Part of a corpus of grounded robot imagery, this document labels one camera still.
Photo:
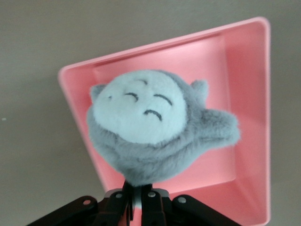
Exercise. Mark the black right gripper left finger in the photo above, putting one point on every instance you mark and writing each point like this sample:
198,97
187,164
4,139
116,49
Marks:
113,209

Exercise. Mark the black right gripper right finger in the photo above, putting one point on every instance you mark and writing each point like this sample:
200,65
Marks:
164,212

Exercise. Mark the grey plush toy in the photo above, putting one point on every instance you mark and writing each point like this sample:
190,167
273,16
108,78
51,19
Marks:
141,117

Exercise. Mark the pink plastic box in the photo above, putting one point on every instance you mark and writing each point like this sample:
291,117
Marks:
247,94

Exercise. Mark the brown table cover sheet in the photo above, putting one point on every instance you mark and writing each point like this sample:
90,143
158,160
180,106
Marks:
35,70

